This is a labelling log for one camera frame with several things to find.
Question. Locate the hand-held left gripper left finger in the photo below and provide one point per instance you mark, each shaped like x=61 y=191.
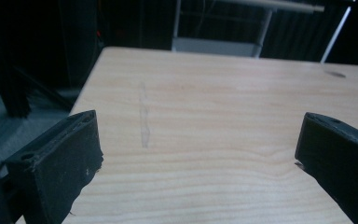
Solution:
x=56 y=161

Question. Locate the white slanted metal rod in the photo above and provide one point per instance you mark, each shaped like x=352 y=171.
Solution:
x=335 y=34

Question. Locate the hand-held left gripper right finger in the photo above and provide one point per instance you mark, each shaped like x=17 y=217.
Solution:
x=338 y=155

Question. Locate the white metal stand frame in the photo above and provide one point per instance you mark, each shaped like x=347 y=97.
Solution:
x=217 y=47

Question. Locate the black stand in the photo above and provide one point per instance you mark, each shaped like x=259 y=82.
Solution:
x=14 y=93

